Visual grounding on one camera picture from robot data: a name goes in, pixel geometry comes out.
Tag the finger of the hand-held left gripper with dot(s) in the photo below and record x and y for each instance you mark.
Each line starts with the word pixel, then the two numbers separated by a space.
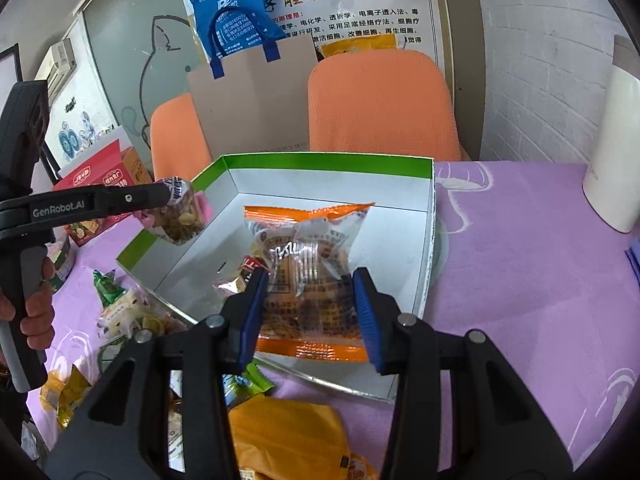
pixel 135 199

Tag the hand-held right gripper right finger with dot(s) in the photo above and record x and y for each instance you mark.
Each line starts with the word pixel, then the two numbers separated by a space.
pixel 369 322

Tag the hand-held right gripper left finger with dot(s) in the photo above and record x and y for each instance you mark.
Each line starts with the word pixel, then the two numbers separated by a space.
pixel 251 317

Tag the clear nut snack packet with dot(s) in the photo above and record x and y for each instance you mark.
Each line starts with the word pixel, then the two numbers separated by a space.
pixel 180 222

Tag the orange cracker packet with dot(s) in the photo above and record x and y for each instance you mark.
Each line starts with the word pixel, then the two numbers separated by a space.
pixel 310 260

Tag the green white cardboard box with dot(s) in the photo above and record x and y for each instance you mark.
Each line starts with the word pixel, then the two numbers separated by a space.
pixel 320 180

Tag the person's left hand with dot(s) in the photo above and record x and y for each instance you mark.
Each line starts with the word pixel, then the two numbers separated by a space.
pixel 42 315

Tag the orange carton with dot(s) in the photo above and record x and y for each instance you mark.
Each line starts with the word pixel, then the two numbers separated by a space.
pixel 135 167

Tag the red snack box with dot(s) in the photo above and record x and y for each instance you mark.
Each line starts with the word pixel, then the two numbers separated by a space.
pixel 95 170

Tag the small red snack packet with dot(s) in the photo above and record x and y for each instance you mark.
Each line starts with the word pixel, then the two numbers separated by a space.
pixel 248 266

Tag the small orange chair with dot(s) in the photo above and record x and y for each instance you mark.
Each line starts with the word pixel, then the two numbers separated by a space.
pixel 175 140

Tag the dark framed board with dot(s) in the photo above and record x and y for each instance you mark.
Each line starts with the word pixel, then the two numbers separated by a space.
pixel 7 75

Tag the green triangular snack packet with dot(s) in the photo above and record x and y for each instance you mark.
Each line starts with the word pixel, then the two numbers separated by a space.
pixel 107 287

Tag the round tin can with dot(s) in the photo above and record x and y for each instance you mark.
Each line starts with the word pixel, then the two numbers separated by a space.
pixel 62 265

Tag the clear packet of yellow rings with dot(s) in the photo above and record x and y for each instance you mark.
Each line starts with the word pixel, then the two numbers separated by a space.
pixel 152 322

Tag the white air conditioner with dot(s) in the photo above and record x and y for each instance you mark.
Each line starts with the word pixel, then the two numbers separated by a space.
pixel 57 62

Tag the clear nougat packet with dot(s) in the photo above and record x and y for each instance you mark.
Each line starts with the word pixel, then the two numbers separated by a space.
pixel 120 315

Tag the amber snack packet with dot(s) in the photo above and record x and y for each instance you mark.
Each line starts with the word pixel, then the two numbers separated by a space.
pixel 285 435

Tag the green white snack packet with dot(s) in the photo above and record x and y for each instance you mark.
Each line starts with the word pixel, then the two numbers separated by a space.
pixel 112 352

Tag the brown cardboard sheet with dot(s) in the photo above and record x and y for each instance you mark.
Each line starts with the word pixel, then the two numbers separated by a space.
pixel 250 110

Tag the bright yellow snack packet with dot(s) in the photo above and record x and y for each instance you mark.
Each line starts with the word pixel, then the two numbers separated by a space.
pixel 65 395

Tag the blue tote bag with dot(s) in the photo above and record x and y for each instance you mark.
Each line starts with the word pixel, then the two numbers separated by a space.
pixel 235 15

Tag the large orange chair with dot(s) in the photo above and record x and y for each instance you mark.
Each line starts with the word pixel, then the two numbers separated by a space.
pixel 380 105

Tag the white thermos jug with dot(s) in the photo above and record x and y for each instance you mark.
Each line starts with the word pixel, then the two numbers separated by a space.
pixel 610 160

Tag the white wall poster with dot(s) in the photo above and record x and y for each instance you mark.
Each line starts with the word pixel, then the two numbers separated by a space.
pixel 360 5

